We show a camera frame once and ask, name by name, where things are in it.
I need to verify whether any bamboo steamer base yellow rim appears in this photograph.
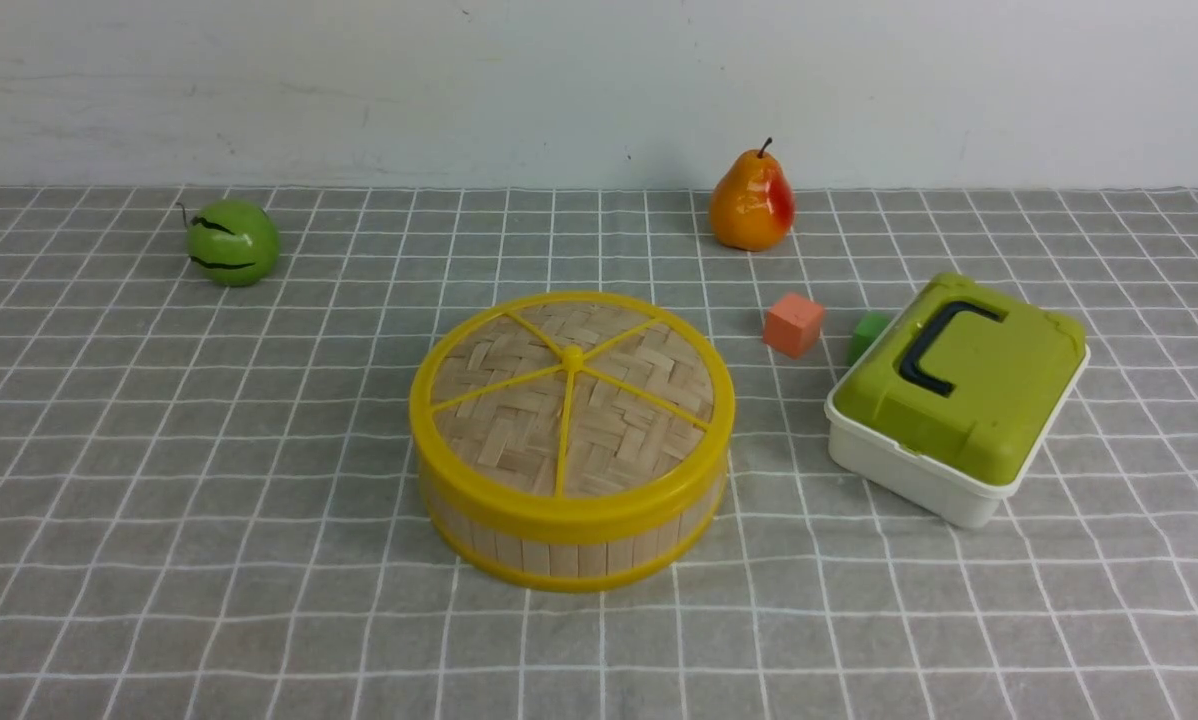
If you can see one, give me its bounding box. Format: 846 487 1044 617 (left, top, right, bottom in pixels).
419 460 730 593

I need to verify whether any orange red pear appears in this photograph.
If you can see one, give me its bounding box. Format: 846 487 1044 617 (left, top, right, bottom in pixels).
708 137 795 252

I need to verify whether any orange cube block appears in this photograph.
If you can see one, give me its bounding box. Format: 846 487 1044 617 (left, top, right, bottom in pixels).
762 292 825 359

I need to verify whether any green lidded white plastic box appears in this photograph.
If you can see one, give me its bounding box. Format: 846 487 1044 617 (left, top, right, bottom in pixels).
824 272 1091 530

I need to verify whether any green cube block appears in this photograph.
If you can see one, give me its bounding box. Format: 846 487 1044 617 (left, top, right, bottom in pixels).
846 311 893 367

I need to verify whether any grey checked tablecloth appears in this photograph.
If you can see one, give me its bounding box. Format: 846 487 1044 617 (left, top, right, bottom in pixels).
0 187 1198 719

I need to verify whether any green apple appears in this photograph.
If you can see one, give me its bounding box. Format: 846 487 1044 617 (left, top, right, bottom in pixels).
179 199 280 288

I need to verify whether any yellow woven bamboo steamer lid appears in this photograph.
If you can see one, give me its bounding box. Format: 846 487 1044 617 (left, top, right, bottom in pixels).
410 291 737 552

